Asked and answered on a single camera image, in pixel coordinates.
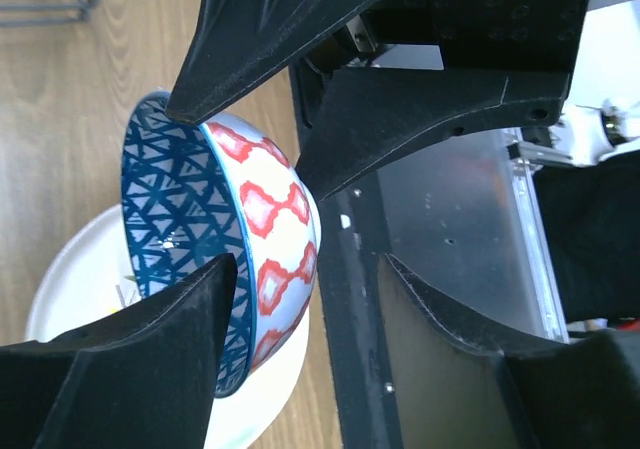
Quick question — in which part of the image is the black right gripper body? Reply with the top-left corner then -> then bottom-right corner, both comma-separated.
289,0 -> 589,129

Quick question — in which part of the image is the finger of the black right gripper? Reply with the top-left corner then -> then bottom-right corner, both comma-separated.
296,68 -> 570,200
166,0 -> 379,124

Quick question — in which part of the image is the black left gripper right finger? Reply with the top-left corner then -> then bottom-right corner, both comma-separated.
378,254 -> 639,448

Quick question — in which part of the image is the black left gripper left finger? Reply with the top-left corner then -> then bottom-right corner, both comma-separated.
1,253 -> 237,448

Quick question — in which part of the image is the cream plate with branch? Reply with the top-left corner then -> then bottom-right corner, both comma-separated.
26,207 -> 309,448

